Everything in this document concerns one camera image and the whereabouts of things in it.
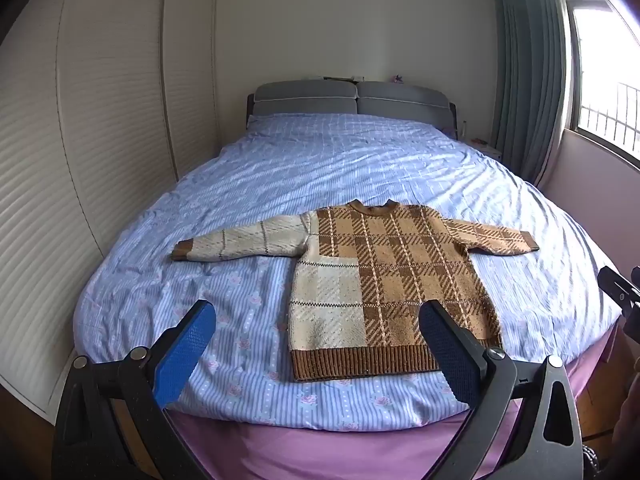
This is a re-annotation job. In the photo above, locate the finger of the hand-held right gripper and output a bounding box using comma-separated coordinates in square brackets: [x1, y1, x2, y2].
[597, 266, 640, 318]

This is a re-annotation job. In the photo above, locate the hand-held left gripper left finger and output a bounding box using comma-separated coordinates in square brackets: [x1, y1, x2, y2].
[52, 300, 217, 480]

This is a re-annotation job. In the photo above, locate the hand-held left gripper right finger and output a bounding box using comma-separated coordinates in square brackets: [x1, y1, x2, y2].
[419, 301, 585, 480]

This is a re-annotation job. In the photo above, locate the brown and cream plaid sweater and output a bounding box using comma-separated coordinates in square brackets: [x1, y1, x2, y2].
[171, 199, 540, 382]

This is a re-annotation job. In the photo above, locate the purple bed sheet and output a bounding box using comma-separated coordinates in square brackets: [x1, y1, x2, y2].
[170, 330, 621, 480]

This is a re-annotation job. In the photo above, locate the white nightstand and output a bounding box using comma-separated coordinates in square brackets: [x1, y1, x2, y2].
[470, 137, 503, 161]

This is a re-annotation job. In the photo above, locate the white slatted wardrobe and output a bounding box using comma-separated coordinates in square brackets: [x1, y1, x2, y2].
[0, 0, 219, 426]

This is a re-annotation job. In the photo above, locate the grey-green curtain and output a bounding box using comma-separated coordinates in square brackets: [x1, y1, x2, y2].
[489, 0, 573, 188]

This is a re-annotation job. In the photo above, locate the blue floral striped quilt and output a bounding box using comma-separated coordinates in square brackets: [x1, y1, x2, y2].
[74, 112, 623, 433]

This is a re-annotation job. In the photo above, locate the window with railing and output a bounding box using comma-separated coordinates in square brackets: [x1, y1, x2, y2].
[565, 0, 640, 166]

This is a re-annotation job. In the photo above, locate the grey headboard cushion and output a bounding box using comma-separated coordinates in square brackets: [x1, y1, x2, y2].
[250, 81, 359, 118]
[357, 81, 453, 133]

